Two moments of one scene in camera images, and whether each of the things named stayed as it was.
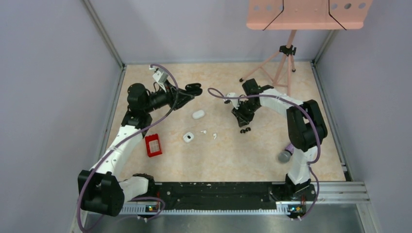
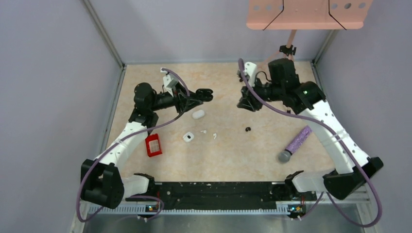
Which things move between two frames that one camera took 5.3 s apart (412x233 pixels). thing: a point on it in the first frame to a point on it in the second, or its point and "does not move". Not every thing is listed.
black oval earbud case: (194, 89) to (204, 94)
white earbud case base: (188, 137) does not move
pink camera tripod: (294, 15) does not move
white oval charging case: (198, 114) does not move
